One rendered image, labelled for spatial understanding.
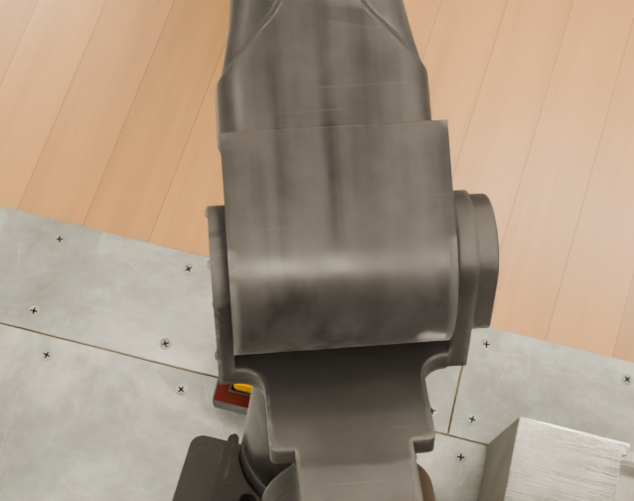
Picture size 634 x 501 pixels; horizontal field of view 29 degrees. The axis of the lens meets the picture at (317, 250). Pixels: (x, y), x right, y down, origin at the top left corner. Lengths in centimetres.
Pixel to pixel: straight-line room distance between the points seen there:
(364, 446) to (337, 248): 6
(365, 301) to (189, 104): 47
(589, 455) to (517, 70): 28
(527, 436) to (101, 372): 26
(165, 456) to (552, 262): 27
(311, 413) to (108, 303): 40
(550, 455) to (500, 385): 11
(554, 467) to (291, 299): 34
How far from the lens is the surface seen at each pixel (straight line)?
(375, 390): 39
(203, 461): 52
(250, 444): 44
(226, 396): 73
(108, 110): 81
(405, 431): 38
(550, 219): 80
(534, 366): 77
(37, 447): 76
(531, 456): 67
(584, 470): 68
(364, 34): 37
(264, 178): 36
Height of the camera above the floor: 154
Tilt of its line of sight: 72 degrees down
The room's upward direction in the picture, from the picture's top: 9 degrees clockwise
